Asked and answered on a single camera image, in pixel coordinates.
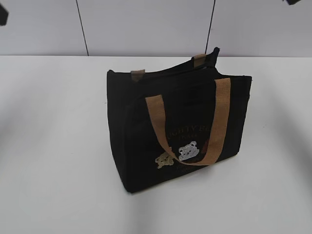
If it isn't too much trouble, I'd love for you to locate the black canvas tote bag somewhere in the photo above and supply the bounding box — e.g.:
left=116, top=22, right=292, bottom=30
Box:
left=107, top=48, right=252, bottom=193

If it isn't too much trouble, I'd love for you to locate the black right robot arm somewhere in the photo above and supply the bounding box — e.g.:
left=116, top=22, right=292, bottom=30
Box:
left=285, top=0, right=301, bottom=5

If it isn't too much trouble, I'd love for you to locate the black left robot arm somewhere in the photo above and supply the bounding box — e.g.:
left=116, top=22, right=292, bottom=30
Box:
left=0, top=4, right=9, bottom=26

